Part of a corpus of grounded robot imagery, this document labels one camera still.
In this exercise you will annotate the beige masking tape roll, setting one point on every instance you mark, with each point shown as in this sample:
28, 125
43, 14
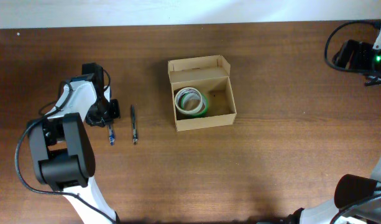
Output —
180, 94

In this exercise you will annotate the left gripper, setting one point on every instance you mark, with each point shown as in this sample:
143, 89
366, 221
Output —
104, 113

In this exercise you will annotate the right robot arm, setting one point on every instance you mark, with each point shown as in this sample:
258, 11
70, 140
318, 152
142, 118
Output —
356, 199

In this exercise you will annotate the blue ballpoint pen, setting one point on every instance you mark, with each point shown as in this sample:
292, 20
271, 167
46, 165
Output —
111, 134

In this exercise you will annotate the grey ballpoint pen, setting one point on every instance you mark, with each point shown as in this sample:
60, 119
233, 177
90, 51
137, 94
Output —
134, 127

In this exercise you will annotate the brown cardboard box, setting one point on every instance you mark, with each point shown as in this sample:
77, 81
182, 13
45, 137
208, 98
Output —
210, 75

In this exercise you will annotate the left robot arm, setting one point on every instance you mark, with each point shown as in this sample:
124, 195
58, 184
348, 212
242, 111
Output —
61, 151

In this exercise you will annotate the green tape roll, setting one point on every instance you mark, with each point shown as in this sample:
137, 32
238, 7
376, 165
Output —
205, 107

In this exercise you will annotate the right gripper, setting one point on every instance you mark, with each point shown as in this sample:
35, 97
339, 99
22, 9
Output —
376, 79

